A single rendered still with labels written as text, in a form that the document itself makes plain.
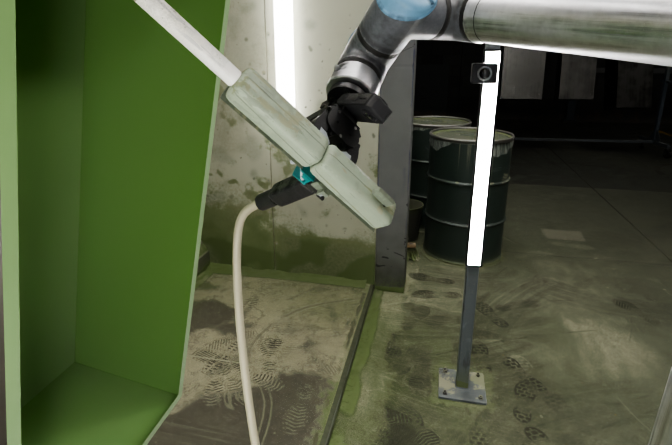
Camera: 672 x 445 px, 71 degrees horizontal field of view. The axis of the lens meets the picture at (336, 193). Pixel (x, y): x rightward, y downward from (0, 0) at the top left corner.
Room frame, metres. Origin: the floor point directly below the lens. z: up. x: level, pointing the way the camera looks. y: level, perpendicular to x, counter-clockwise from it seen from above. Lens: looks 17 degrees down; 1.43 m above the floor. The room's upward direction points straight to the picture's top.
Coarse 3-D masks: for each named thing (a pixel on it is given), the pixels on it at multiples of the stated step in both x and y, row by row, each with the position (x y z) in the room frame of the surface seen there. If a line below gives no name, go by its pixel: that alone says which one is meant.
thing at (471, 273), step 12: (492, 48) 1.74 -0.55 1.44; (468, 276) 1.74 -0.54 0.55; (468, 288) 1.74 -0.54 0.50; (468, 300) 1.74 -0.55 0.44; (468, 312) 1.74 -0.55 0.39; (468, 324) 1.73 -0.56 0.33; (468, 336) 1.73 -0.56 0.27; (468, 348) 1.73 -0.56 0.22; (468, 360) 1.73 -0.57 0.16; (468, 372) 1.73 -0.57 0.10; (456, 384) 1.74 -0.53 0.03
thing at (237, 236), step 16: (256, 208) 0.79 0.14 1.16; (240, 224) 0.82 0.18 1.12; (240, 240) 0.82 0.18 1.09; (240, 256) 0.82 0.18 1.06; (240, 272) 0.82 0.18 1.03; (240, 288) 0.81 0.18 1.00; (240, 304) 0.80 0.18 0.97; (240, 320) 0.79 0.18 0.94; (240, 336) 0.79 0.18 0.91; (240, 352) 0.78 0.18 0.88; (240, 368) 0.77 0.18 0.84; (256, 432) 0.74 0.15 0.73
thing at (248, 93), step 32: (160, 0) 0.59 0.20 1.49; (192, 32) 0.60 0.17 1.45; (224, 64) 0.61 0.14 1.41; (224, 96) 0.62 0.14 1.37; (256, 96) 0.61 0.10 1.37; (256, 128) 0.63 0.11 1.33; (288, 128) 0.62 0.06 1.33; (320, 160) 0.65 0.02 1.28; (288, 192) 0.71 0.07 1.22; (320, 192) 0.67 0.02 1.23; (352, 192) 0.65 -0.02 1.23; (384, 192) 0.67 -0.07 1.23; (384, 224) 0.67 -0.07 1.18
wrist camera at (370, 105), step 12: (348, 96) 0.78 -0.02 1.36; (360, 96) 0.74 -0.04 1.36; (372, 96) 0.72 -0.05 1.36; (348, 108) 0.77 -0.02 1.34; (360, 108) 0.73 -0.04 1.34; (372, 108) 0.71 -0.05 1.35; (384, 108) 0.72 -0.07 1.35; (360, 120) 0.78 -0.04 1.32; (372, 120) 0.73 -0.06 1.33; (384, 120) 0.72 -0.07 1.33
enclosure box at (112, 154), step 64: (0, 0) 0.54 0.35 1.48; (64, 0) 1.11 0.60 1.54; (128, 0) 1.16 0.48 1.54; (192, 0) 1.13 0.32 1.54; (0, 64) 0.54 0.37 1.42; (64, 64) 1.12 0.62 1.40; (128, 64) 1.16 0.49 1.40; (192, 64) 1.13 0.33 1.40; (0, 128) 0.54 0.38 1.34; (64, 128) 1.13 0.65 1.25; (128, 128) 1.17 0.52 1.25; (192, 128) 1.14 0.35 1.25; (0, 192) 0.54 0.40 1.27; (64, 192) 1.14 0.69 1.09; (128, 192) 1.17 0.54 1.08; (192, 192) 1.14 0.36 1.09; (0, 256) 0.54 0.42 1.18; (64, 256) 1.15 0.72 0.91; (128, 256) 1.18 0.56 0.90; (192, 256) 1.14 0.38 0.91; (0, 320) 0.54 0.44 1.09; (64, 320) 1.16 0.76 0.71; (128, 320) 1.18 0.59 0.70; (0, 384) 0.55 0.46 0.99; (64, 384) 1.13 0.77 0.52; (128, 384) 1.16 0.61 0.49
